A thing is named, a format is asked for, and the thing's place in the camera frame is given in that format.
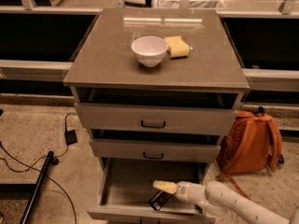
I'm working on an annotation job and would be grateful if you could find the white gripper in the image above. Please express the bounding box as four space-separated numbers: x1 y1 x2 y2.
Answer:
153 180 206 204

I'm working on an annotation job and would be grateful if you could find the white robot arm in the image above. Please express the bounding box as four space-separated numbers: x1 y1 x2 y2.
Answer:
153 180 299 224

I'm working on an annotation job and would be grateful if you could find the bottom grey drawer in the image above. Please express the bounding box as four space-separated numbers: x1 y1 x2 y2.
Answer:
88 159 215 224

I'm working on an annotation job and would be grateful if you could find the grey drawer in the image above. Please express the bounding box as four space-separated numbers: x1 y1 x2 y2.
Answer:
75 103 236 135
88 159 215 224
90 139 220 163

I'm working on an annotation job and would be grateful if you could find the middle grey drawer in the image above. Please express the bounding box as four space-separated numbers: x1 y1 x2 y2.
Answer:
90 139 220 163

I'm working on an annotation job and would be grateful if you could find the grey drawer cabinet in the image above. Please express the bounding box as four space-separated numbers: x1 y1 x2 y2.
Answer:
63 7 251 224

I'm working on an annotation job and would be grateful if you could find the top grey drawer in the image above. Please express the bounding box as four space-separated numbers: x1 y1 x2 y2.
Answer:
75 103 236 135

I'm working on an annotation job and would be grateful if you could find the orange backpack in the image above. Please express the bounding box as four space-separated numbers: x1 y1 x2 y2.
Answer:
216 106 284 198

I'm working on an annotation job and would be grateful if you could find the black power adapter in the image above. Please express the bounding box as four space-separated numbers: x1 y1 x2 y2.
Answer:
64 130 78 146

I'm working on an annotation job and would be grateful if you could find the white bowl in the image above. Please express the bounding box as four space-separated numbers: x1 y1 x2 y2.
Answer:
131 36 168 67

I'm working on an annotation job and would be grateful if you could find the yellow sponge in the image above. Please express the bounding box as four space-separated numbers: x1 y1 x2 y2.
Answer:
164 35 190 59

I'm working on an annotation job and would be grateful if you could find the black pole on floor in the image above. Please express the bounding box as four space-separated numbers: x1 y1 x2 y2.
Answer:
20 151 54 224

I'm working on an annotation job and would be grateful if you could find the black floor cable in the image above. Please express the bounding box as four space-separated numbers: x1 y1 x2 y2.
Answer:
0 112 78 224

